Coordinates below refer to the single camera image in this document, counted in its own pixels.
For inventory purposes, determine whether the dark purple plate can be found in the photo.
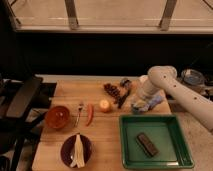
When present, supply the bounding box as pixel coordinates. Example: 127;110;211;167
60;133;92;168

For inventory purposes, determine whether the dark chocolate bar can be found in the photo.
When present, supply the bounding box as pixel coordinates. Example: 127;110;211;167
136;133;159;157

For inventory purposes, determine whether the black chair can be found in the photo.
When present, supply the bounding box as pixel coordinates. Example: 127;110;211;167
0;77;56;171

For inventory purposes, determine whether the small orange fruit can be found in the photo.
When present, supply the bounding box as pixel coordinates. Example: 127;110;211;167
99;99;111;112

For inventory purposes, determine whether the green plastic tray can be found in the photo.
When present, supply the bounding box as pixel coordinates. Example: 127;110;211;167
119;115;194;170

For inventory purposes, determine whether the round metal dish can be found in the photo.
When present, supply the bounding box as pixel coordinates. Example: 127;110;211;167
181;69;205;86

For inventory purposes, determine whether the light blue towel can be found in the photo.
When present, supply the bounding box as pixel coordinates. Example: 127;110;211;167
133;100;148;111

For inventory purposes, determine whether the dark grape bunch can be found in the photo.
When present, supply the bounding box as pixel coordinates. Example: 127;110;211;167
104;83;120;99

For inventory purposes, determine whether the metal fork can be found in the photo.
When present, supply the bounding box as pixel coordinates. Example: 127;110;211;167
75;103;84;127

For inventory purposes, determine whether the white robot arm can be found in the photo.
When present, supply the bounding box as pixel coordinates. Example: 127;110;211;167
137;66;213;134

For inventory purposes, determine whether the black spatula utensil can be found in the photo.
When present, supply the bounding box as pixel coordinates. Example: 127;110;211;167
118;78;132;108

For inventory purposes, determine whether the red bowl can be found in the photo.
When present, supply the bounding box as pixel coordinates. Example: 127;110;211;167
45;106;70;130

